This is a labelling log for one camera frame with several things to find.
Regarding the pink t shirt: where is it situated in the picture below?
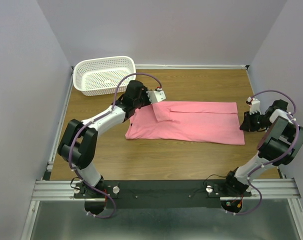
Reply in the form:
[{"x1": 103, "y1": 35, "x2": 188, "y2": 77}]
[{"x1": 125, "y1": 101, "x2": 245, "y2": 146}]

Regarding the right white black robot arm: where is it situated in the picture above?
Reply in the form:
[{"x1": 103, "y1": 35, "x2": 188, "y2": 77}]
[{"x1": 221, "y1": 98, "x2": 303, "y2": 196}]

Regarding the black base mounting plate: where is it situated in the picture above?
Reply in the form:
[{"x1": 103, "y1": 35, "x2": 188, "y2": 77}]
[{"x1": 73, "y1": 178, "x2": 252, "y2": 210}]

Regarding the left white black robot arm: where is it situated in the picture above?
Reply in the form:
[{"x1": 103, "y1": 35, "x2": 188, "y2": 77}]
[{"x1": 57, "y1": 80, "x2": 164, "y2": 198}]

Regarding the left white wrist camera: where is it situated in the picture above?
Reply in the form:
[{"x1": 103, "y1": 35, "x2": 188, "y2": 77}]
[{"x1": 146, "y1": 86, "x2": 166, "y2": 104}]

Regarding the white perforated plastic basket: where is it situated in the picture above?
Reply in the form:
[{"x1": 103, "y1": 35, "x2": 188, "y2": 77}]
[{"x1": 72, "y1": 56, "x2": 136, "y2": 97}]

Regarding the aluminium frame rail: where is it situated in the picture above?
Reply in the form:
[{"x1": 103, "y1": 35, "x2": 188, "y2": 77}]
[{"x1": 20, "y1": 177, "x2": 303, "y2": 240}]

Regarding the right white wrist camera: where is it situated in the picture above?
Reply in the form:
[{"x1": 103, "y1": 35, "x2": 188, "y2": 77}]
[{"x1": 246, "y1": 97, "x2": 262, "y2": 115}]

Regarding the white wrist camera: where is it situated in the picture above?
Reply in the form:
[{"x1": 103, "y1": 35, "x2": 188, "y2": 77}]
[
  {"x1": 246, "y1": 97, "x2": 262, "y2": 115},
  {"x1": 146, "y1": 86, "x2": 166, "y2": 104}
]

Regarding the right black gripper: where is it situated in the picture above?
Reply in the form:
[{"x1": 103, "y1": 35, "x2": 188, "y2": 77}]
[{"x1": 238, "y1": 110, "x2": 272, "y2": 133}]

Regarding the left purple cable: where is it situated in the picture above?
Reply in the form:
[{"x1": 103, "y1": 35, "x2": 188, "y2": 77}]
[{"x1": 68, "y1": 73, "x2": 164, "y2": 220}]

